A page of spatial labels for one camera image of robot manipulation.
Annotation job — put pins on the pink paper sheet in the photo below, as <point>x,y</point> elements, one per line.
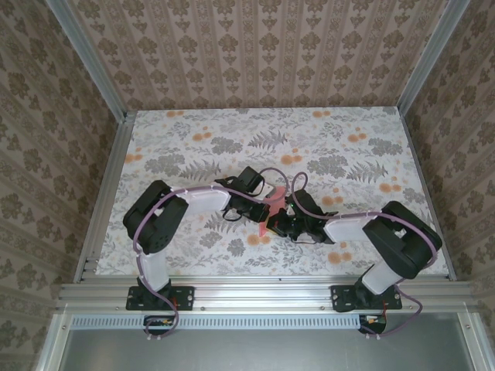
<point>276,199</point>

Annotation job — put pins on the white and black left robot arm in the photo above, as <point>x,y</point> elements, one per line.
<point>154,220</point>

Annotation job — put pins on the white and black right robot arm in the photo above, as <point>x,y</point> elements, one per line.
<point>402,239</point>

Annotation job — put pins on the grey metal sheet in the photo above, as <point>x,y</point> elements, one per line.
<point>263,351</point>

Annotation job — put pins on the floral patterned table cover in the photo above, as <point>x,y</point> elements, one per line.
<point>193,127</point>

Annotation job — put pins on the white left camera bracket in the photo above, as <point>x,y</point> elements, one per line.
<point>270,194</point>

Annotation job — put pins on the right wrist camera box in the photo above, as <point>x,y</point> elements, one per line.
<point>305,203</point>

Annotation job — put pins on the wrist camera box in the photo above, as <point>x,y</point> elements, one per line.
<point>305,203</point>
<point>249,178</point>

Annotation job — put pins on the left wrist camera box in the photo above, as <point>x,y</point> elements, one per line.
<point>249,178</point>

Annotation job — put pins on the aluminium cross rail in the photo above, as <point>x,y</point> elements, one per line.
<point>263,295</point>

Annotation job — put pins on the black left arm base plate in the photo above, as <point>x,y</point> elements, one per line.
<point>185,297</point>

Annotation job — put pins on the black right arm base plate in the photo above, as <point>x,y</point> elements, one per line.
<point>394,299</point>

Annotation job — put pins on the aluminium side rail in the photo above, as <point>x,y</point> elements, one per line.
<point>415,154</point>
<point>116,162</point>

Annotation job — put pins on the aluminium frame post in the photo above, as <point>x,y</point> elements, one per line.
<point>429,58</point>
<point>89,58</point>

